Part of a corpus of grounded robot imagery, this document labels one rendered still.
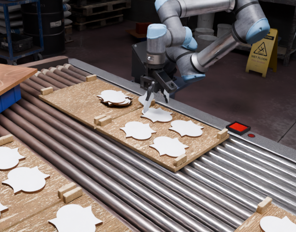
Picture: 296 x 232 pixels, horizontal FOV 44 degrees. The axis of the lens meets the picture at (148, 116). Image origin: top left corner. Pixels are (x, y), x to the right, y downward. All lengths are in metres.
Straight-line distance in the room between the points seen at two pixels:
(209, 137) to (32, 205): 0.71
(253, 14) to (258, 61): 3.39
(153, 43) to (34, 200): 0.73
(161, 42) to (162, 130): 0.35
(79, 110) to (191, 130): 0.50
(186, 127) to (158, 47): 0.34
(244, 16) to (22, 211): 1.20
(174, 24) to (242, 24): 0.35
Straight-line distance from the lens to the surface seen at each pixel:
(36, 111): 1.70
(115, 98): 1.67
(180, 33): 1.52
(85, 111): 1.63
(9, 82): 1.71
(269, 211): 1.16
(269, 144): 1.54
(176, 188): 1.21
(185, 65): 1.93
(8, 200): 1.16
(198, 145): 1.41
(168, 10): 1.56
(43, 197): 1.15
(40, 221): 1.07
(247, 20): 1.72
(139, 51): 2.04
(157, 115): 1.58
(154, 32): 1.45
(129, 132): 1.44
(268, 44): 5.06
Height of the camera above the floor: 1.65
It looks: 27 degrees down
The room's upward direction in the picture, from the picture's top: 3 degrees clockwise
